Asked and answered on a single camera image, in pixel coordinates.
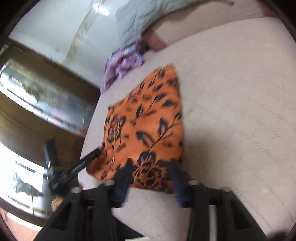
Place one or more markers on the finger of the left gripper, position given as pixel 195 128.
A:
pixel 81 164
pixel 50 153

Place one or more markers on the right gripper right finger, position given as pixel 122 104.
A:
pixel 232 220

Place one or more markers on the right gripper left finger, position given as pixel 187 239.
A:
pixel 87 214

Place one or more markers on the orange black floral cloth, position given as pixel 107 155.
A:
pixel 146 129

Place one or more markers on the operator hand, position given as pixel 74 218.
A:
pixel 56 203

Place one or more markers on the wooden glass-panel door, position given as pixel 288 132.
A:
pixel 42 104

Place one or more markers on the purple floral garment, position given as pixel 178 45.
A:
pixel 121 62

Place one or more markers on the pink quilted mattress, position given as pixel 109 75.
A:
pixel 237 84

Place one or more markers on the pink bolster cushion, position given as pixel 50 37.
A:
pixel 188 21

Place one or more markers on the grey quilted pillow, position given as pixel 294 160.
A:
pixel 134 18

